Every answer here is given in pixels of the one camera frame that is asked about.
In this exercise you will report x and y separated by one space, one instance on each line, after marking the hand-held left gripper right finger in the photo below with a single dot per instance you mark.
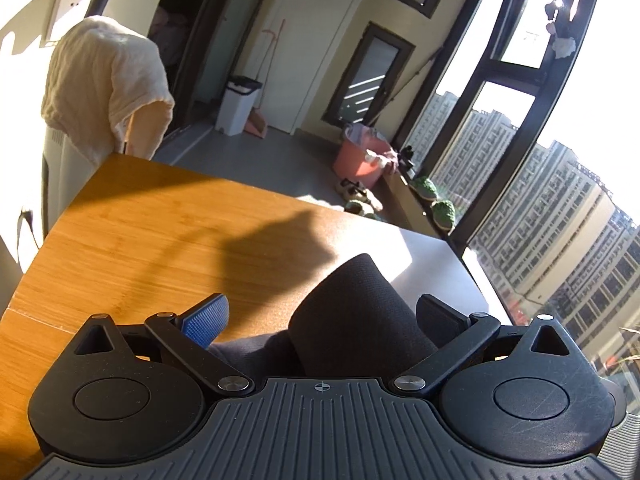
442 317

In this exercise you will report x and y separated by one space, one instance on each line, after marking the white trash bin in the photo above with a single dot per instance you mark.
237 105

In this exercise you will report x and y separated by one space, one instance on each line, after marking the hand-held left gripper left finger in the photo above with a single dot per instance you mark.
205 317

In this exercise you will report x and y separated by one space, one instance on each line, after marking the pink broom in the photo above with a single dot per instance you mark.
272 60

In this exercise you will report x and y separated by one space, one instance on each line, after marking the black knit pants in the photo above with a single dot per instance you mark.
350 315

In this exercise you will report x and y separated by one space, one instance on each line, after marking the cream cloth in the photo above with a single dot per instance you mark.
100 80

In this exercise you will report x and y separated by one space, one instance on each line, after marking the brown floor slippers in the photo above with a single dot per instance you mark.
360 197

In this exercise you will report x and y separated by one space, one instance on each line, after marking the dark framed small window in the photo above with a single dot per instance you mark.
367 77

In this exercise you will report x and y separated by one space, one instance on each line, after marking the small black windowsill object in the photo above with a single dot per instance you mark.
406 157

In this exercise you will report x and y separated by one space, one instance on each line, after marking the white door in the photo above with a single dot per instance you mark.
310 45

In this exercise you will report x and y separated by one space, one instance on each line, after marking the white chair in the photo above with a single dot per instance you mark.
62 175

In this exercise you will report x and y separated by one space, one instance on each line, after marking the pink bucket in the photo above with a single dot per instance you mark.
357 157

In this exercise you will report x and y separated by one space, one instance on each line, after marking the pink dustpan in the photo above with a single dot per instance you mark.
256 125

